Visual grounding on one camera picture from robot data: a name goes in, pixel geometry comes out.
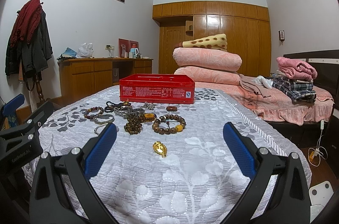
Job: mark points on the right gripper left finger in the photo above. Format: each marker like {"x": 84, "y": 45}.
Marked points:
{"x": 50, "y": 202}

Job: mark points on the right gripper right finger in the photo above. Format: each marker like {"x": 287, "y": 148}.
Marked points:
{"x": 289, "y": 201}

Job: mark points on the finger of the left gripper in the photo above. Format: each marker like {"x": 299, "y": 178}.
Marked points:
{"x": 26, "y": 131}
{"x": 11, "y": 106}

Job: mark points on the silver metal wristwatch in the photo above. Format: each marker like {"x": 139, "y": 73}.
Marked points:
{"x": 127, "y": 111}

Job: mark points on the wooden coat stand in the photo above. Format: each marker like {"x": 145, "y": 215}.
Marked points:
{"x": 36, "y": 81}

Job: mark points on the dark hanging coats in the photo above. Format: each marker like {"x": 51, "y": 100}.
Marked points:
{"x": 33, "y": 57}

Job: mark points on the silver bangle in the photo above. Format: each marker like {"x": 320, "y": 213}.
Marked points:
{"x": 102, "y": 123}

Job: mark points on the wooden sideboard cabinet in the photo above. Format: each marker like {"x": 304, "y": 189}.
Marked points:
{"x": 80, "y": 78}

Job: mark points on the blue cloth on sideboard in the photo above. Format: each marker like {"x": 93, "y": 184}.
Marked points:
{"x": 67, "y": 54}

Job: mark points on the red scarf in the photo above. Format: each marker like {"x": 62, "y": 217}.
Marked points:
{"x": 26, "y": 23}

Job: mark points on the white plastic bag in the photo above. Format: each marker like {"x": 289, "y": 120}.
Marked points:
{"x": 86, "y": 50}

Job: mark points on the white floral bedspread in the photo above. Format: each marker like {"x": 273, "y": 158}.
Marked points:
{"x": 198, "y": 181}

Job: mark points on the pink bed sheet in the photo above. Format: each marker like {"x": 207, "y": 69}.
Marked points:
{"x": 278, "y": 107}

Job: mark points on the gold leaf pendant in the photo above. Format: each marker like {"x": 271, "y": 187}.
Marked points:
{"x": 160, "y": 149}

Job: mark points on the plaid folded clothes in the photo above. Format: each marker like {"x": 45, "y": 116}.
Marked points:
{"x": 297, "y": 90}

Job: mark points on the yellow amber oval pendant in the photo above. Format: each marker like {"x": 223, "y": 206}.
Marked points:
{"x": 149, "y": 117}

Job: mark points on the red tin box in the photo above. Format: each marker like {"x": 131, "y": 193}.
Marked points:
{"x": 157, "y": 88}

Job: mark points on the beige garment on bed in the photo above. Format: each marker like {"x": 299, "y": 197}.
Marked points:
{"x": 258, "y": 85}

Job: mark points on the red photo frames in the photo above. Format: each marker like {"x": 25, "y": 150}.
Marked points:
{"x": 125, "y": 46}

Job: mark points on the pink folded clothes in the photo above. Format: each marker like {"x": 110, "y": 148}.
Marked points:
{"x": 296, "y": 69}

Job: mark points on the blue white kettle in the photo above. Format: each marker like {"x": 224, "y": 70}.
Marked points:
{"x": 134, "y": 51}

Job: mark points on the dark headboard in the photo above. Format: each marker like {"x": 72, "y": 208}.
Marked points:
{"x": 326, "y": 64}

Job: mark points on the lower pink folded quilt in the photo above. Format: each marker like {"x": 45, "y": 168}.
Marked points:
{"x": 200, "y": 74}

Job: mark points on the pink folded quilt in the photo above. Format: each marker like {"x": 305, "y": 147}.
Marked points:
{"x": 200, "y": 74}
{"x": 207, "y": 58}

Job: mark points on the upper pink folded quilt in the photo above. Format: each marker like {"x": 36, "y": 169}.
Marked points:
{"x": 207, "y": 58}

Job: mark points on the yellow spotted blanket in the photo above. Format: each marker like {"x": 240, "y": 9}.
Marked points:
{"x": 218, "y": 42}

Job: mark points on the wall power socket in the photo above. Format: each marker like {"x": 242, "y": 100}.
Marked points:
{"x": 110, "y": 49}

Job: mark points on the wall intercom phone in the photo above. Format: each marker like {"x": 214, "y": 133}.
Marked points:
{"x": 281, "y": 35}

